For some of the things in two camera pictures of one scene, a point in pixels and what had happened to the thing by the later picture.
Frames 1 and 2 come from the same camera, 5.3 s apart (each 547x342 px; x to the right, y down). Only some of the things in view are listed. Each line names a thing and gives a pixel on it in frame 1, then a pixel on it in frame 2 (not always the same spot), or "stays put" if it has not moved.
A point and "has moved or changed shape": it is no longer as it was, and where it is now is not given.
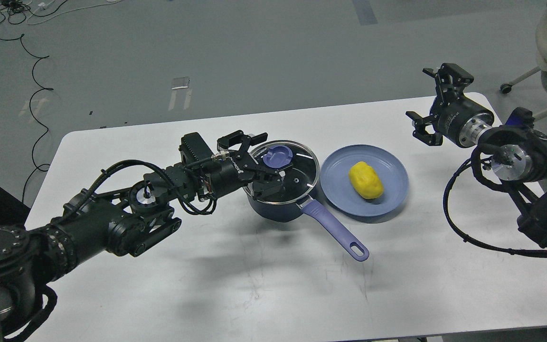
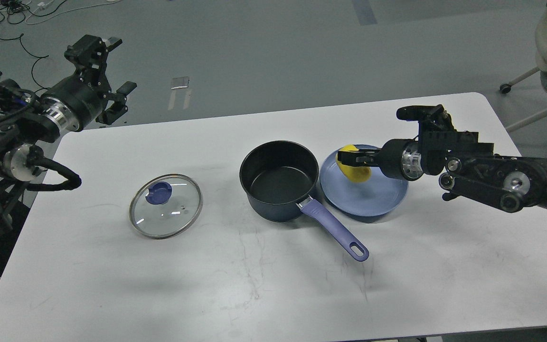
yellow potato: x=365 y=180 to x=357 y=174
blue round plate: x=340 y=193 stays put
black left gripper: x=229 y=169 to x=86 y=94
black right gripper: x=459 y=118 to x=390 y=157
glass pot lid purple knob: x=278 y=156 has moved or changed shape
